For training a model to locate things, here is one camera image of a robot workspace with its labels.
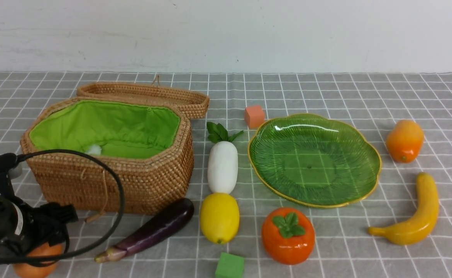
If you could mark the orange toy persimmon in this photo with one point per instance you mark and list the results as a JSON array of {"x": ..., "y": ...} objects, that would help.
[{"x": 288, "y": 236}]

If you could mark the yellow toy banana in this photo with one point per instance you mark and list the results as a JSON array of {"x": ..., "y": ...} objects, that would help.
[{"x": 423, "y": 221}]

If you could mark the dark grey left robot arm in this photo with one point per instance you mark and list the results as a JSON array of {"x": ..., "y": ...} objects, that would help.
[{"x": 24, "y": 228}]

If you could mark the green foam cube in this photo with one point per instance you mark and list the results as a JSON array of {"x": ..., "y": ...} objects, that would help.
[{"x": 230, "y": 266}]

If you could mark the white toy radish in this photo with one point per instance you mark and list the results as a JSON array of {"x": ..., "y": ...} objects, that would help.
[{"x": 222, "y": 170}]

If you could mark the yellow toy lemon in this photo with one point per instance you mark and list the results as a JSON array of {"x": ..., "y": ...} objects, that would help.
[{"x": 219, "y": 218}]

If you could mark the orange foam cube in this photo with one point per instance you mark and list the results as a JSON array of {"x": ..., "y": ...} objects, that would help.
[{"x": 254, "y": 116}]

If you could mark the woven basket lid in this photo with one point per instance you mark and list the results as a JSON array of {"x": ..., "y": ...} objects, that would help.
[{"x": 190, "y": 104}]

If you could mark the woven rattan basket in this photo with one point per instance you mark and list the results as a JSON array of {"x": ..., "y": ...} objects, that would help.
[{"x": 148, "y": 147}]

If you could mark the grey checked tablecloth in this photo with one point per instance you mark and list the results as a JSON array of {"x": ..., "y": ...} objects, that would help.
[{"x": 373, "y": 103}]

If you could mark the purple toy eggplant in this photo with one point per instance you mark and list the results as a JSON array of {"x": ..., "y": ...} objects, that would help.
[{"x": 172, "y": 219}]

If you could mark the green glass leaf plate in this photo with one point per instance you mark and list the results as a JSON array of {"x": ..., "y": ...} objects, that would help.
[{"x": 314, "y": 161}]

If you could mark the orange toy mango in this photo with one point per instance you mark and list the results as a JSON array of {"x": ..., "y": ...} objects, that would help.
[{"x": 405, "y": 141}]

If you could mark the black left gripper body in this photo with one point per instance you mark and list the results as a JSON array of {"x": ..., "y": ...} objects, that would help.
[{"x": 36, "y": 260}]

